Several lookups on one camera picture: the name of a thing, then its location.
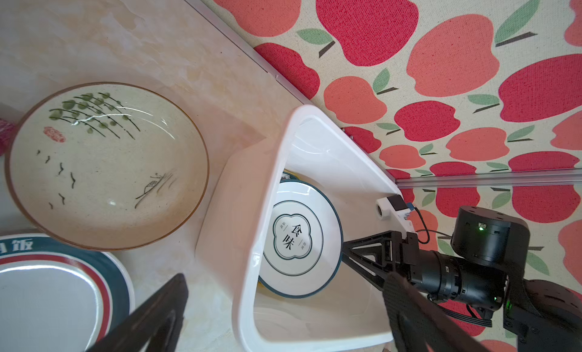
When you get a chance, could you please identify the red green rim plate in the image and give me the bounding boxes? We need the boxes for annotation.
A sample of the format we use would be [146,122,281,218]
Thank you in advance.
[1,233,135,351]

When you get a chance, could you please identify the left aluminium frame post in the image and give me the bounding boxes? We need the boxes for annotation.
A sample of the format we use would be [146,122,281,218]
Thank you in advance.
[185,0,313,105]

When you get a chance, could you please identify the white plate black rings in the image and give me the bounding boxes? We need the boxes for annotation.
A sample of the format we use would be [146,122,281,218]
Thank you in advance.
[258,179,344,300]

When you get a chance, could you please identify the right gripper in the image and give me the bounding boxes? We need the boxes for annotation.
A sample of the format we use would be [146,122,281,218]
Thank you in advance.
[342,231,507,311]

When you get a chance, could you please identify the white plastic bin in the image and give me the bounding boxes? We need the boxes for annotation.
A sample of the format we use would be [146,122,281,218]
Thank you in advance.
[196,105,412,351]

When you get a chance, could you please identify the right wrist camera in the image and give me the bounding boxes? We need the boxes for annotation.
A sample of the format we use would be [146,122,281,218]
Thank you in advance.
[376,194,415,232]

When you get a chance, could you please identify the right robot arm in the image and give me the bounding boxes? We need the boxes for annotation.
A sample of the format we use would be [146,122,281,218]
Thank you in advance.
[342,206,581,351]

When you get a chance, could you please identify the purple snack bag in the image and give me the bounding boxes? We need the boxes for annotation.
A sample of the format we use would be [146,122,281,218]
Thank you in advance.
[0,119,16,156]

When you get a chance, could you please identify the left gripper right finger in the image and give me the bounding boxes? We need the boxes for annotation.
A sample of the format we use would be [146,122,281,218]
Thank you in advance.
[383,273,486,352]

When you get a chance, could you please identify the right aluminium frame post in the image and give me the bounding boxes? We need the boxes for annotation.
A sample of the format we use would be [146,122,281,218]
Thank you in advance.
[395,169,581,188]

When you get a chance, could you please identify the beige willow pattern plate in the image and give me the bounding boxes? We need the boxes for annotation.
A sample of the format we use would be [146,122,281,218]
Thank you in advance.
[5,82,210,251]

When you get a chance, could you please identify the aluminium frame post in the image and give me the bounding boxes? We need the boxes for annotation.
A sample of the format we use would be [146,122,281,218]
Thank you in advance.
[185,0,313,105]
[395,169,581,188]

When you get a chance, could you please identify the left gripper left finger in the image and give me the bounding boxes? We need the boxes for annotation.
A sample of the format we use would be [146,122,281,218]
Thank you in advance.
[89,273,189,352]

